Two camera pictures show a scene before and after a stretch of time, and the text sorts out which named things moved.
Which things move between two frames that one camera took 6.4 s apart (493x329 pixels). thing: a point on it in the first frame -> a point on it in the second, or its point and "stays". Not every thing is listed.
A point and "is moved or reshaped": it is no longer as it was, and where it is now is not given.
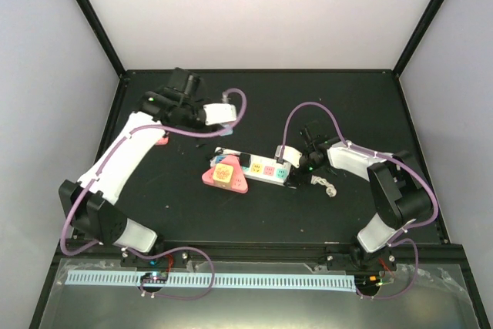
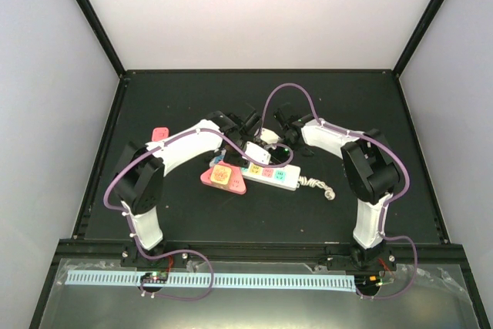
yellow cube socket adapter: (223, 175) stays
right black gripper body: (303, 176) -> (283, 159)
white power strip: (262, 169) is moved or reshaped
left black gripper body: (186, 120) -> (229, 159)
